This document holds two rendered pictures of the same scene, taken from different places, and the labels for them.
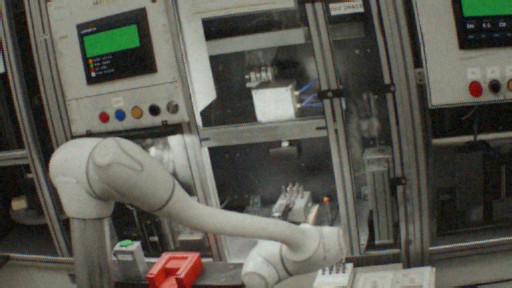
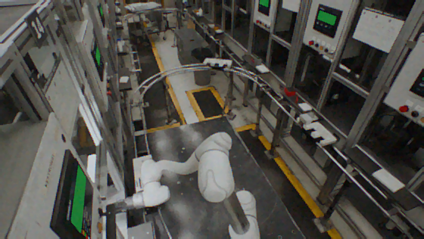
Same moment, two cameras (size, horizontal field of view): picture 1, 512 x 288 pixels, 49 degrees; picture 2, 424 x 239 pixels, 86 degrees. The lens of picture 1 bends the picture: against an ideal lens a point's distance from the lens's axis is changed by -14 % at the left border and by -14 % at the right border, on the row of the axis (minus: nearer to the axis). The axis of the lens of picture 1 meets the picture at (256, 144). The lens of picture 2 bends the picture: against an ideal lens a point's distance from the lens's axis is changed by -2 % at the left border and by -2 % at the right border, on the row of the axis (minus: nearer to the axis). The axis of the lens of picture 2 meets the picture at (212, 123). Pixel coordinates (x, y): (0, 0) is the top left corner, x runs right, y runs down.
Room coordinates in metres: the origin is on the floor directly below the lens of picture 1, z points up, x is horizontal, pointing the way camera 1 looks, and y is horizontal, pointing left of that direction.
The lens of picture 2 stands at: (1.74, 0.88, 2.22)
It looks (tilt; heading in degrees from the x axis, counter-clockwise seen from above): 40 degrees down; 233
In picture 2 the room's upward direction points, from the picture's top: 1 degrees counter-clockwise
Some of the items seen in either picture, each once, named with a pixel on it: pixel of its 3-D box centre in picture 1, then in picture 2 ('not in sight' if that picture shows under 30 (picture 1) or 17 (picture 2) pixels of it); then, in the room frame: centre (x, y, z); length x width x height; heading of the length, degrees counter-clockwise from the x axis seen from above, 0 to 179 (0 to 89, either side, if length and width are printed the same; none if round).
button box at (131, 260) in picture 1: (132, 259); not in sight; (1.78, 0.46, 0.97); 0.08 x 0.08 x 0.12; 71
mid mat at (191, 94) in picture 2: not in sight; (207, 103); (-0.16, -1.72, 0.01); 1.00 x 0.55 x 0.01; 71
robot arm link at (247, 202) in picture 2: not in sight; (243, 206); (1.09, 0.36, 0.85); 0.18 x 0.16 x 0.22; 52
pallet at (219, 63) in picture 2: not in sight; (217, 64); (-0.10, -1.40, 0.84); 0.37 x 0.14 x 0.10; 129
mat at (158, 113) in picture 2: not in sight; (145, 54); (-0.22, -4.30, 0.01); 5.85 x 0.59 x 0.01; 71
